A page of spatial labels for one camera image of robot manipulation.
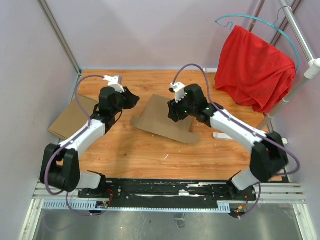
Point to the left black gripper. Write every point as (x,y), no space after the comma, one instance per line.
(132,99)

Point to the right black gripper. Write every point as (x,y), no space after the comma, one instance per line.
(173,111)

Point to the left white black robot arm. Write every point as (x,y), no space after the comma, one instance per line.
(60,170)

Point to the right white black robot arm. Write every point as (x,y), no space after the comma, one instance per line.
(267,154)

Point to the folded brown cardboard box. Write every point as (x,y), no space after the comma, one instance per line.
(72,118)

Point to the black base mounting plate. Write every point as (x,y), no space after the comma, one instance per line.
(169,193)

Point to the red cloth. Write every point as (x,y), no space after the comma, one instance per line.
(253,72)

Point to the teal clothes hanger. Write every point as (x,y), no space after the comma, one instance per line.
(230,25)

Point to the white clothes rack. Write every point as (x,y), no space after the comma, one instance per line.
(313,62)

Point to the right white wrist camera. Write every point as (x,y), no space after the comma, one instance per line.
(178,89)

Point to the grey slotted cable duct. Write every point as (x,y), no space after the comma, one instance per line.
(91,205)

